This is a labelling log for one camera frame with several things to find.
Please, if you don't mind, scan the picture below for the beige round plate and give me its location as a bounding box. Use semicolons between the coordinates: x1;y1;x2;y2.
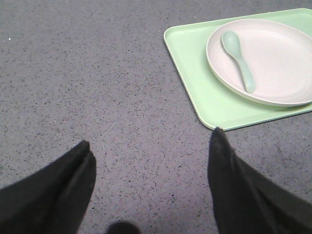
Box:
206;19;312;106

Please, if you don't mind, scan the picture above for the pale green spoon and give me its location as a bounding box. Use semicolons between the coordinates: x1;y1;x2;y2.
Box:
221;31;255;94

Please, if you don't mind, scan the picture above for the light green tray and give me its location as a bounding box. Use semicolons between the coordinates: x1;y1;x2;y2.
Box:
164;8;312;131

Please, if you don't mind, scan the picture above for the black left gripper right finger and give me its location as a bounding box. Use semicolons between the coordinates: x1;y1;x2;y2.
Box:
208;128;312;234

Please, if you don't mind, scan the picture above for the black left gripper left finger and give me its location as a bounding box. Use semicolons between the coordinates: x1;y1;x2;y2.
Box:
0;140;96;234

